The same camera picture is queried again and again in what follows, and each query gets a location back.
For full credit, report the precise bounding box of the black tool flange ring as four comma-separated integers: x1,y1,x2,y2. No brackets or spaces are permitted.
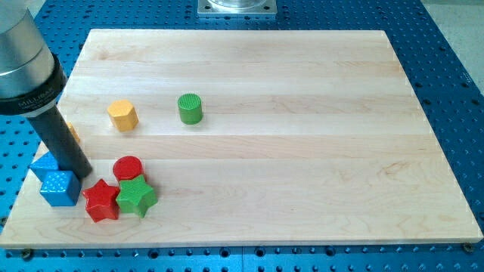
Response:
1,54,67,116

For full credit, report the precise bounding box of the red cylinder block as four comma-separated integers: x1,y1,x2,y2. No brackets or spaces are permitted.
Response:
113,156,144,181

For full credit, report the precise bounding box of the red star block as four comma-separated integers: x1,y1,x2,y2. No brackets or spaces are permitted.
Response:
82,179,120,223

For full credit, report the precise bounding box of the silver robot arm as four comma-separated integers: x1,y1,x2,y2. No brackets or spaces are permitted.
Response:
1,1,92,179

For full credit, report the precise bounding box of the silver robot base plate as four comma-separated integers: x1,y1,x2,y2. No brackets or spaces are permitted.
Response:
197,0,278,16

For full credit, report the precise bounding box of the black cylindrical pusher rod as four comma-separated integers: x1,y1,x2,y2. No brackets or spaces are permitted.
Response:
26,106,92,179

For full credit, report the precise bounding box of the green star block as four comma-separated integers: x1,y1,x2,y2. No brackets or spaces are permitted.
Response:
116,175,158,218

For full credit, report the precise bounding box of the left board clamp screw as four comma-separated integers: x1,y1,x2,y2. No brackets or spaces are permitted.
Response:
19,249,33,261

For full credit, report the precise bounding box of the yellow hexagon block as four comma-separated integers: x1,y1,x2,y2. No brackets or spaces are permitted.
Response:
107,100,138,132

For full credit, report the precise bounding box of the board clamp screw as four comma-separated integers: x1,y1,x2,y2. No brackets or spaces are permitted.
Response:
19,249,33,261
461,243,474,254

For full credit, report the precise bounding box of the right board clamp screw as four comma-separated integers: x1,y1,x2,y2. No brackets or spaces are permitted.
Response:
461,243,474,254

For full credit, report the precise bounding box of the blue cube block front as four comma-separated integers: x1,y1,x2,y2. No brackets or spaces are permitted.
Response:
39,171,81,207

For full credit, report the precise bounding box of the yellow block behind rod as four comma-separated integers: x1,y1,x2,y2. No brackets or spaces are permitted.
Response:
67,122,80,144

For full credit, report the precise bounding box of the light wooden board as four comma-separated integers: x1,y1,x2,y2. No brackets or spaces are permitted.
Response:
1,29,482,249

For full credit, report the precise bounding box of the green cylinder block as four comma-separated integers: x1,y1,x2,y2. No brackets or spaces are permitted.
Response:
177,93,203,125

